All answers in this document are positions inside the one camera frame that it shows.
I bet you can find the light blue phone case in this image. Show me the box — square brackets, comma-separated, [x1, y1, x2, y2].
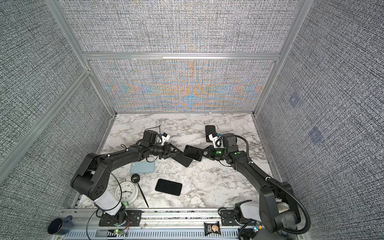
[130, 162, 156, 174]

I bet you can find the black phone with camera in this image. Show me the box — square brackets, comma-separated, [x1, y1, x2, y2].
[172, 152, 193, 168]

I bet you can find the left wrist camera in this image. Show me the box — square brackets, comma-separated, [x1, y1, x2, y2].
[142, 130, 171, 146]

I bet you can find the black ladle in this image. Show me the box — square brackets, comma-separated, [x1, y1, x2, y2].
[131, 174, 149, 208]

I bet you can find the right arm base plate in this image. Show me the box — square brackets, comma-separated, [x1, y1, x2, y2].
[219, 209, 240, 227]

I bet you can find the snack packet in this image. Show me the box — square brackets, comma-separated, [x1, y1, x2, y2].
[204, 221, 221, 237]

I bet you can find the white alarm clock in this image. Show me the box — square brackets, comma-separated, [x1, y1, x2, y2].
[115, 182, 139, 205]

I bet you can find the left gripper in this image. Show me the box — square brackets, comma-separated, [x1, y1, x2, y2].
[149, 142, 181, 160]

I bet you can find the dark blue mug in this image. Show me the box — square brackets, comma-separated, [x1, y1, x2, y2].
[47, 216, 74, 236]

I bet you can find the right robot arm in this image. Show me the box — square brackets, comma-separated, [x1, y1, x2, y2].
[206, 133, 311, 235]

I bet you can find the black phone lying front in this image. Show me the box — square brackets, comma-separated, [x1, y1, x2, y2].
[155, 179, 183, 196]

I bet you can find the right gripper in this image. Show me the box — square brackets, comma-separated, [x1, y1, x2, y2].
[199, 145, 229, 161]

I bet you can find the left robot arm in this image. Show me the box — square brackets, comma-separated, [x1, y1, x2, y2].
[71, 140, 179, 216]

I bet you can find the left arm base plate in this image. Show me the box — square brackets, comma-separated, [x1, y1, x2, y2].
[99, 210, 143, 227]

